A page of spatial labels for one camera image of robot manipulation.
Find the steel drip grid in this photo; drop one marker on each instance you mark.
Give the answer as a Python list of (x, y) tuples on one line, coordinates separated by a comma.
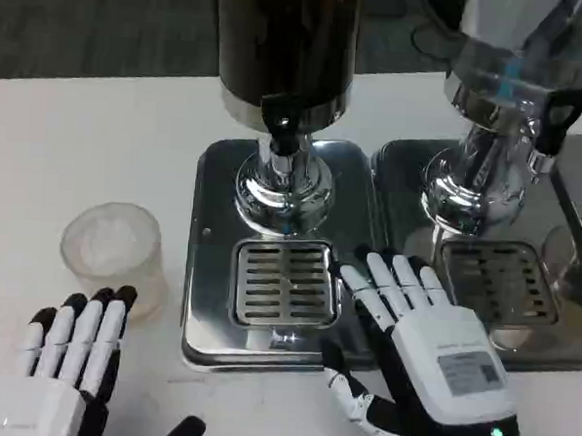
[(502, 283), (268, 280)]

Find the dark drink dispenser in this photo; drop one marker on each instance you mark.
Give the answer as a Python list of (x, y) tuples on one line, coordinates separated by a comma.
[(280, 41)]

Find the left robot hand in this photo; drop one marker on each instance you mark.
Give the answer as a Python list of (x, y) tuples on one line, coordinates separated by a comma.
[(74, 343)]

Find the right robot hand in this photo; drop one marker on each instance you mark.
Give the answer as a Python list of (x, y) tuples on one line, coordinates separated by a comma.
[(440, 353)]

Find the clear ribbed glass cup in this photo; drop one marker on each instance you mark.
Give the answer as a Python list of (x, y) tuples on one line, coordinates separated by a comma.
[(109, 247)]

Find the clear drink dispenser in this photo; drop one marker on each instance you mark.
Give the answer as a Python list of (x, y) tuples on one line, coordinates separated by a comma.
[(500, 43)]

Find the steel dispenser base tray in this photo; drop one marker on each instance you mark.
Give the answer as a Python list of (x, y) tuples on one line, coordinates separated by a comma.
[(210, 272), (533, 348)]

